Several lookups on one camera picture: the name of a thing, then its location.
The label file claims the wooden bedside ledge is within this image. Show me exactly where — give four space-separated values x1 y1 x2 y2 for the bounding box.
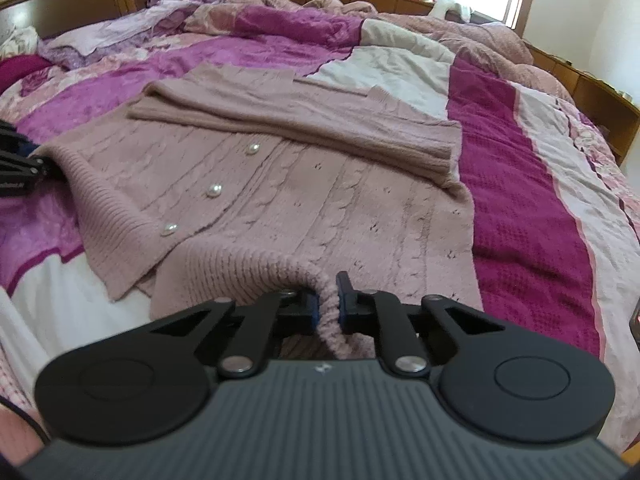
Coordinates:
267 0 640 167

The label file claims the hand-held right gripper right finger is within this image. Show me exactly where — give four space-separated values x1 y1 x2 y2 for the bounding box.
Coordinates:
336 271 507 379

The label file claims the pink fluffy blanket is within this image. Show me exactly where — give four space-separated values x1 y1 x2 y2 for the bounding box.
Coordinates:
240 0 576 106

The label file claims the white plush toy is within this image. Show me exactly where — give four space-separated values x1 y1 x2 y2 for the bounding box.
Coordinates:
432 0 474 24

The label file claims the black cable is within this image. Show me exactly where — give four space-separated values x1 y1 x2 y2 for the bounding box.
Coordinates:
0 392 52 449

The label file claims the floral pillow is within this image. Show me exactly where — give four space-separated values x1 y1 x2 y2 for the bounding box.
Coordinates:
37 0 222 69

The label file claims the pink knit cardigan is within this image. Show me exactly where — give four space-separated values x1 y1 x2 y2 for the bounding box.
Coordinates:
30 62 485 362

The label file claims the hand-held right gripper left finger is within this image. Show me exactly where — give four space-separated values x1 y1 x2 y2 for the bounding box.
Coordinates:
146 286 321 381

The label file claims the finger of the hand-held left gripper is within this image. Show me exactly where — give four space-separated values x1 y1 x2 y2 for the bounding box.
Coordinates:
0 119 54 199

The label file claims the purple patchwork quilt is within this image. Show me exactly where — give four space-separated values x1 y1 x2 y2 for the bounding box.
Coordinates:
0 10 640 461

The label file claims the white floral cloth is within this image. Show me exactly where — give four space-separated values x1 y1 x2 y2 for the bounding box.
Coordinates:
0 25 40 59

